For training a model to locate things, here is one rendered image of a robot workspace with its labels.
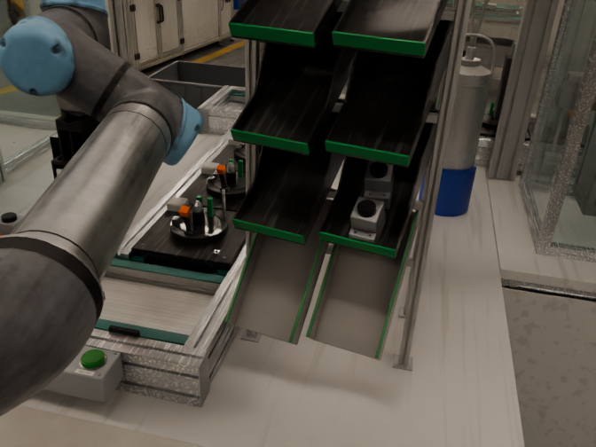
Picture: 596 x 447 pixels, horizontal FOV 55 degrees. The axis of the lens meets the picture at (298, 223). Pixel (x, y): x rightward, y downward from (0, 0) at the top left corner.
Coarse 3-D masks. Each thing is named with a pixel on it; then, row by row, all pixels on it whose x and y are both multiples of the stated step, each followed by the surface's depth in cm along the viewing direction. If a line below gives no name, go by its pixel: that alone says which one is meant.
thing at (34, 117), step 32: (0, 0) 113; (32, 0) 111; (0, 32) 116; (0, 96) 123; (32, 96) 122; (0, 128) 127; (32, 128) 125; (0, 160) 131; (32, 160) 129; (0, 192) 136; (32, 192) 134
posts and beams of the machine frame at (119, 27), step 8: (112, 0) 203; (120, 0) 203; (112, 8) 205; (120, 8) 204; (112, 16) 206; (120, 16) 205; (112, 24) 207; (120, 24) 207; (112, 32) 209; (120, 32) 208; (120, 40) 210; (128, 40) 213; (120, 48) 211; (128, 48) 214; (120, 56) 214; (128, 56) 215
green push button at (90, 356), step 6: (84, 354) 102; (90, 354) 102; (96, 354) 102; (102, 354) 102; (84, 360) 100; (90, 360) 101; (96, 360) 101; (102, 360) 101; (84, 366) 100; (90, 366) 100; (96, 366) 100
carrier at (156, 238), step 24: (168, 216) 147; (192, 216) 139; (216, 216) 144; (144, 240) 136; (168, 240) 137; (192, 240) 135; (216, 240) 137; (240, 240) 138; (192, 264) 132; (216, 264) 130
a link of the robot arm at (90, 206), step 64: (128, 64) 65; (128, 128) 56; (192, 128) 66; (64, 192) 46; (128, 192) 50; (0, 256) 36; (64, 256) 39; (0, 320) 32; (64, 320) 36; (0, 384) 33
